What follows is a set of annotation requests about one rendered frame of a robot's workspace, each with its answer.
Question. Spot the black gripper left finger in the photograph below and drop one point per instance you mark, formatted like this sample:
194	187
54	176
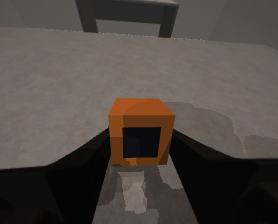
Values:
67	189

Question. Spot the orange block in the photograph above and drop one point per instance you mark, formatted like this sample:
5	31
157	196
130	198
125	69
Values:
140	132

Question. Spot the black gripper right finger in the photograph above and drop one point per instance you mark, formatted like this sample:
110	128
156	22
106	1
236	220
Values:
217	185

